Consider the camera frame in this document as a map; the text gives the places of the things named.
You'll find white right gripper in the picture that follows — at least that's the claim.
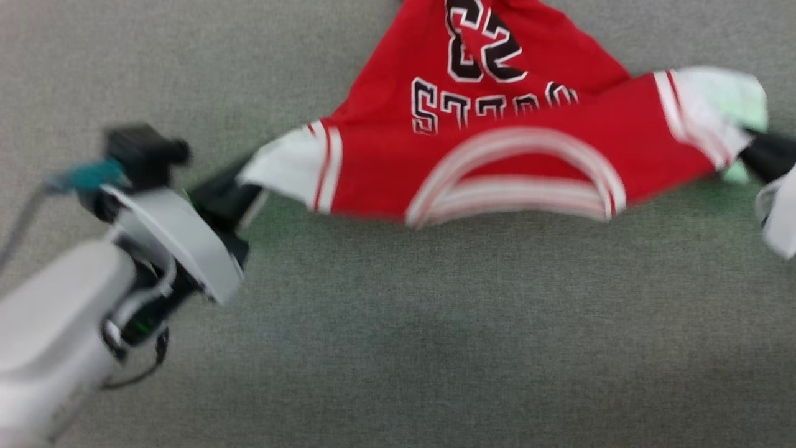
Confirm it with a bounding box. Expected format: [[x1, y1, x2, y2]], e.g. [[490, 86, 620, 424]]
[[740, 129, 796, 260]]

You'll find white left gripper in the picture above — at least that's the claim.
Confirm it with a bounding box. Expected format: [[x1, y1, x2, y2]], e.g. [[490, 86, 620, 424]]
[[99, 152, 269, 347]]

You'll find red white basketball jersey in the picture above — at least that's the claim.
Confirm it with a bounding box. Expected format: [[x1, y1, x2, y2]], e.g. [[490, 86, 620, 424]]
[[238, 0, 770, 230]]

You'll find teal left camera connector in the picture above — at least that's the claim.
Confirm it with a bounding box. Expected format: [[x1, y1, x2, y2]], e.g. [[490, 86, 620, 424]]
[[45, 159, 129, 195]]

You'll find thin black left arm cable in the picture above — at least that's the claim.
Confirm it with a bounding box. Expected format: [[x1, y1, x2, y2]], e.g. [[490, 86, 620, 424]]
[[101, 320, 170, 391]]

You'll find left camera cable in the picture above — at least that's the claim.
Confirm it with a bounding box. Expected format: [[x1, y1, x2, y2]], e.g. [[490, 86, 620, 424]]
[[0, 184, 52, 269]]

